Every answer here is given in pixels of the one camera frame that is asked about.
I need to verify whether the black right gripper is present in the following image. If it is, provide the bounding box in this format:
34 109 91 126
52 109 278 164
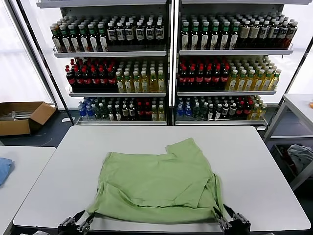
212 204 252 235

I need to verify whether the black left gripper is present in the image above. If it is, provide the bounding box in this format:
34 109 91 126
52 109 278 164
57 209 96 235

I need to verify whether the light green polo shirt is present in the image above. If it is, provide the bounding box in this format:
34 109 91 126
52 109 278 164
85 137 232 225

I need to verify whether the grey blue clothes pile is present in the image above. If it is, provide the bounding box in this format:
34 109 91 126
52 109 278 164
287 144 313 172

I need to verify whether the folded blue cloth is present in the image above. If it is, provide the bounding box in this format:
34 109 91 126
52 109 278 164
0 157 15 187

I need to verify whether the red-capped cola bottle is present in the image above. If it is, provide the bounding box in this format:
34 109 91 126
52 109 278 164
179 64 188 89
65 68 76 93
107 67 117 93
90 67 101 93
82 67 92 93
221 64 231 89
73 67 84 93
99 67 109 93
213 64 223 89
196 64 205 89
204 64 214 89
244 100 252 120
144 101 152 121
136 101 144 121
237 100 245 120
187 64 197 89

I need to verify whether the open brown cardboard box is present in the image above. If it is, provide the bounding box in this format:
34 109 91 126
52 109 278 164
0 101 57 137

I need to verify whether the grey metal parts bundle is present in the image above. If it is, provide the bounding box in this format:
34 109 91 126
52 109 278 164
11 110 35 121

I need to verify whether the dark tea bottle green cap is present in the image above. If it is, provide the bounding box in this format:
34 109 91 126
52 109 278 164
229 21 241 50
78 23 90 52
88 23 100 52
210 21 221 50
200 21 211 50
220 21 231 50
190 21 201 50
51 23 63 53
69 23 81 52
60 23 72 53
180 21 191 50
97 22 109 52

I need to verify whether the dark bottle beige label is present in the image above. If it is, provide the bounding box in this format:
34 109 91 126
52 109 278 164
249 20 261 48
239 20 251 48

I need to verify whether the dark bottle white blue label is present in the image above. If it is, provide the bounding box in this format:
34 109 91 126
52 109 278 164
116 21 126 46
268 20 281 48
277 20 290 48
125 21 134 46
145 20 155 46
135 21 145 46
259 20 271 48
155 20 165 46
107 21 117 46
285 20 299 49

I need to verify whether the grey metal frame table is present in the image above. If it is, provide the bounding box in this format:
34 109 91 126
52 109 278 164
263 93 313 192

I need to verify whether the black metal frame pole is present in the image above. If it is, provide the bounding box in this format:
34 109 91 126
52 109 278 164
14 0 75 123
265 36 313 130

